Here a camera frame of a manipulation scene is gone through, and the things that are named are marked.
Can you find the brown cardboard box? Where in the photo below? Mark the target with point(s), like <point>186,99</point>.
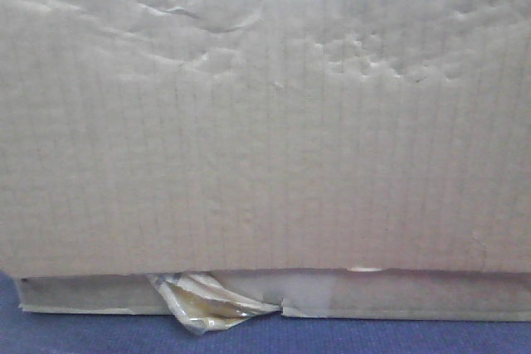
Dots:
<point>340,158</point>

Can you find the crumpled clear packing tape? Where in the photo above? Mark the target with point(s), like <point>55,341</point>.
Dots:
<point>202,304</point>

